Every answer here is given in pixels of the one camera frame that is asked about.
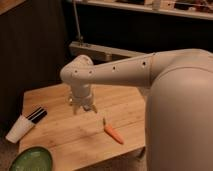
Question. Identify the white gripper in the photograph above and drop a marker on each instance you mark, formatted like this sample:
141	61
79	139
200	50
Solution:
82	96

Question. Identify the green ceramic bowl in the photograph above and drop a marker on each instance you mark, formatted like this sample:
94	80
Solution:
33	159

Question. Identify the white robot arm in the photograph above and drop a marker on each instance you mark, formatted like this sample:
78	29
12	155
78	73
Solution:
179	109

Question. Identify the orange toy carrot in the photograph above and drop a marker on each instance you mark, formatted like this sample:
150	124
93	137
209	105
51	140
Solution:
112	132

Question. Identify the grey metal beam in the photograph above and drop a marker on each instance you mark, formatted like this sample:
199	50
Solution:
101	53

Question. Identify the white paper cup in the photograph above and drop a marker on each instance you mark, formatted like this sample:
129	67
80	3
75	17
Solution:
20	128

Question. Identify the metal pole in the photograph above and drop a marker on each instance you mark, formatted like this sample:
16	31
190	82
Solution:
79	36

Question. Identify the white shelf ledge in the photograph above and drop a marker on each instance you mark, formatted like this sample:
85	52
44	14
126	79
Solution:
143	8

